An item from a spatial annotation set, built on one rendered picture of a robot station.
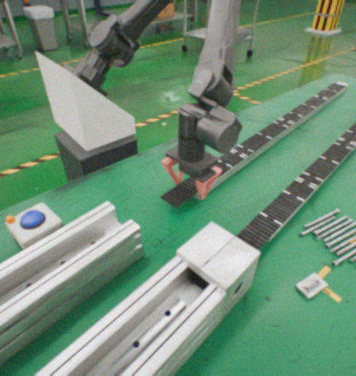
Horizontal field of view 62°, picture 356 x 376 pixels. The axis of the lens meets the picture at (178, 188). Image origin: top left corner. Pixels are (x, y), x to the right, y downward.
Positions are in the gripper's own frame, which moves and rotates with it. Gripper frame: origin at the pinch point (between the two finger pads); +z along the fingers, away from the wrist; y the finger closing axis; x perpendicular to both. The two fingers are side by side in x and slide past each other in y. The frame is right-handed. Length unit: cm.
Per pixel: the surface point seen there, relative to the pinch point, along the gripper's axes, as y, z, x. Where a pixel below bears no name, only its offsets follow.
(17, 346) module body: 4.3, 1.7, -43.6
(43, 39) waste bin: -449, 61, 177
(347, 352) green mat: 40.4, 3.6, -10.3
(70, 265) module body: 3.1, -5.1, -32.1
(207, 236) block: 15.4, -6.1, -13.4
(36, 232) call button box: -10.1, -2.7, -32.0
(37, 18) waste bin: -446, 32, 175
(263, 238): 20.6, 0.0, -2.2
